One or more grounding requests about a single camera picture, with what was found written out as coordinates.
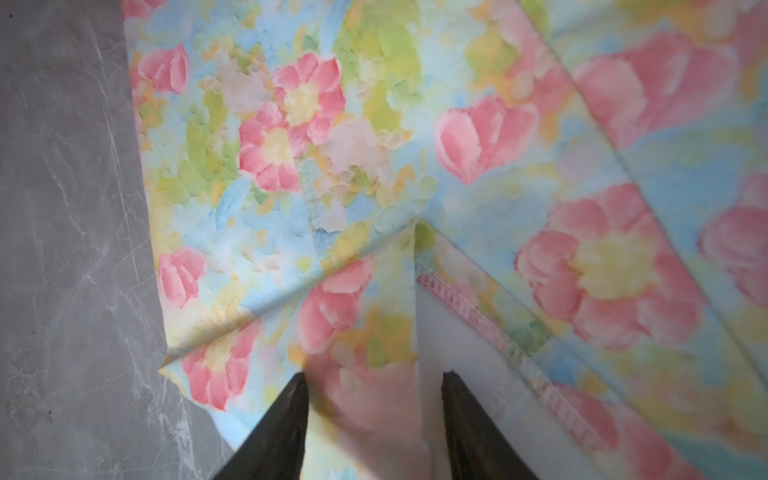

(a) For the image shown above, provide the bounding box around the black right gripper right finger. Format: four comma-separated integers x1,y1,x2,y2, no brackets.
441,371,537,480

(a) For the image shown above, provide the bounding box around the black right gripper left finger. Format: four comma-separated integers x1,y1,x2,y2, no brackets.
214,372,309,480

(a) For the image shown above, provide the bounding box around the pastel floral skirt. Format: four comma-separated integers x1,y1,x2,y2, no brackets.
121,1,767,479

